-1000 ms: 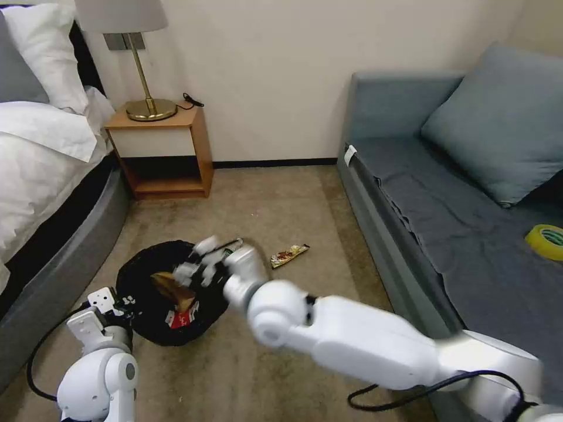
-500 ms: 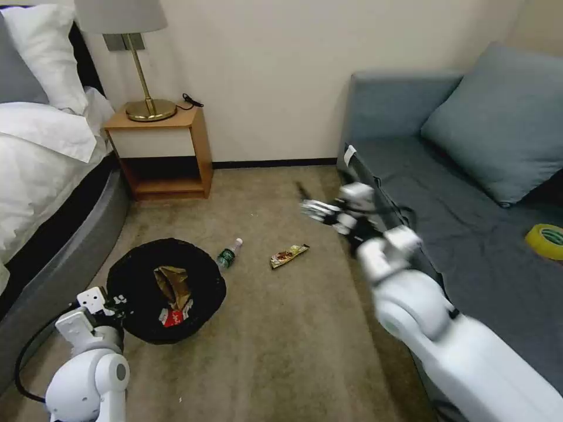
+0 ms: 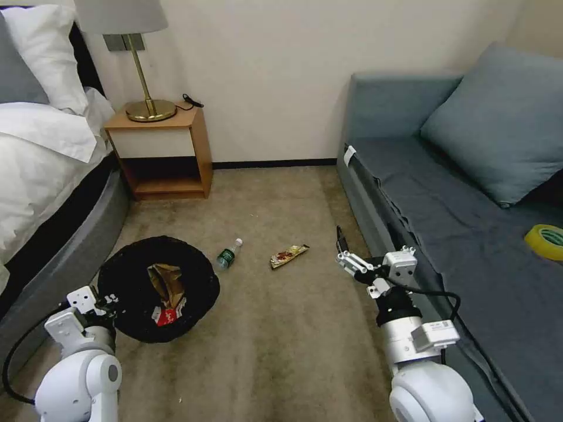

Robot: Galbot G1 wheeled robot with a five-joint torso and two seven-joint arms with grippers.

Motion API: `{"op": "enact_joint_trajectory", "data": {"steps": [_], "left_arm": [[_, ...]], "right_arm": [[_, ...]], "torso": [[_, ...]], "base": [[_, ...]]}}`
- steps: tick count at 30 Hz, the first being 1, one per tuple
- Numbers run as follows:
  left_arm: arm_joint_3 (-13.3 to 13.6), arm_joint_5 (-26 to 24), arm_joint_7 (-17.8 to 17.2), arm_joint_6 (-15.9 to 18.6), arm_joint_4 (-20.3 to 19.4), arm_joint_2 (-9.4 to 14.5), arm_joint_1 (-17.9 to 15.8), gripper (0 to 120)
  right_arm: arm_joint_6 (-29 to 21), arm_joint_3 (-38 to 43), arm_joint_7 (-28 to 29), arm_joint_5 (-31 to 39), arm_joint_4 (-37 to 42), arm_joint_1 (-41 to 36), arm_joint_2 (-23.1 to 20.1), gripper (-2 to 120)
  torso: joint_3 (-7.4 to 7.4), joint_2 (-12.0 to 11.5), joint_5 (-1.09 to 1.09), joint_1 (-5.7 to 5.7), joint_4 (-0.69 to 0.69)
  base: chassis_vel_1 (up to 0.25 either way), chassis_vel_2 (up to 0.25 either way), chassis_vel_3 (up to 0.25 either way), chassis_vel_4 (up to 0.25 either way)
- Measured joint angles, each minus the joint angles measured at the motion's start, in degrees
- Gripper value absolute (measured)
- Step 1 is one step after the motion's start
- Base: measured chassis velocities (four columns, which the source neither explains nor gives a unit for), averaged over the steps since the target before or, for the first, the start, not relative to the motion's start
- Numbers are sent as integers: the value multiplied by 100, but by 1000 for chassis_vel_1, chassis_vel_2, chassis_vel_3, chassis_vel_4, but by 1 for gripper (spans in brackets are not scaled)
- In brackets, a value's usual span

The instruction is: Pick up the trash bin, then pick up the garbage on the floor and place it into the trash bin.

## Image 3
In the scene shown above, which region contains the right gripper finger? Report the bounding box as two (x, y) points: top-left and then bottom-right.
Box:
(367, 280), (392, 301)
(335, 224), (375, 276)

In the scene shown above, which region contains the black round trash bin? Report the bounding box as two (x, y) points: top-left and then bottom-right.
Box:
(96, 236), (221, 345)

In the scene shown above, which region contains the red and white packet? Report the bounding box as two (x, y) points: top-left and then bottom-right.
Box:
(151, 305), (189, 328)

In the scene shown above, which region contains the crumpled brown paper wrapper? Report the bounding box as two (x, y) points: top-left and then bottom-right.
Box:
(147, 263), (186, 309)

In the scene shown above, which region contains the golden snack wrapper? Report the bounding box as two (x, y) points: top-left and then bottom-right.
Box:
(269, 242), (310, 271)

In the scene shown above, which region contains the blue-grey sofa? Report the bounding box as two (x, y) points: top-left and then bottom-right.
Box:
(335, 72), (563, 422)

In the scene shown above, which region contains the green plastic bottle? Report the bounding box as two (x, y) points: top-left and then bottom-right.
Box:
(215, 237), (245, 271)

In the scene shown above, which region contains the black baseboard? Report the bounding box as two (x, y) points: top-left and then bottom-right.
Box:
(211, 158), (340, 171)

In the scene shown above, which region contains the white duvet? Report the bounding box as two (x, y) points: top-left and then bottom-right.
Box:
(0, 101), (116, 301)

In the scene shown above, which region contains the yellow tape roll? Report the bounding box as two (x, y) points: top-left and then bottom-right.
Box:
(524, 223), (563, 264)

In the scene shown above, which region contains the wooden nightstand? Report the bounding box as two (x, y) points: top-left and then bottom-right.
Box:
(103, 104), (215, 202)

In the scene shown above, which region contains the small white pillow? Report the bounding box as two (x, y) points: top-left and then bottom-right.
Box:
(83, 86), (117, 138)

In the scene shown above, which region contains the blue-grey cushion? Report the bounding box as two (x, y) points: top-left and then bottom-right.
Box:
(419, 41), (563, 209)

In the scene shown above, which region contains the brass table lamp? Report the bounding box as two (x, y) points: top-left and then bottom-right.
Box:
(73, 0), (178, 124)

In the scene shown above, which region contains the black headboard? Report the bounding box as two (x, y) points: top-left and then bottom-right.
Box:
(68, 19), (107, 98)

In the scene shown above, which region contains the grey pillow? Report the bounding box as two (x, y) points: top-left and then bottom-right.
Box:
(0, 12), (50, 106)

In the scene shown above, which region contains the large white pillow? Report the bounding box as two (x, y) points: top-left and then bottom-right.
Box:
(1, 4), (90, 116)

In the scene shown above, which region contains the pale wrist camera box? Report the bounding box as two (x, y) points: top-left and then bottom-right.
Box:
(66, 285), (98, 318)
(384, 247), (418, 287)

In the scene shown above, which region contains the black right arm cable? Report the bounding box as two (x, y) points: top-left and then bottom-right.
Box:
(386, 281), (463, 366)

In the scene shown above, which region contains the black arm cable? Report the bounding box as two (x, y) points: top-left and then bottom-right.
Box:
(386, 281), (463, 366)
(1, 307), (63, 406)

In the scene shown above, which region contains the grey bed frame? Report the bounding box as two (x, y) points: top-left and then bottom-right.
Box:
(0, 151), (131, 399)

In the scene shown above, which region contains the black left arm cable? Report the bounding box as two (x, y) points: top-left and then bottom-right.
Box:
(1, 307), (63, 406)

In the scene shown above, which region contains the thin black cable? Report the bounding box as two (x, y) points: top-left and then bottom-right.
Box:
(175, 93), (205, 111)

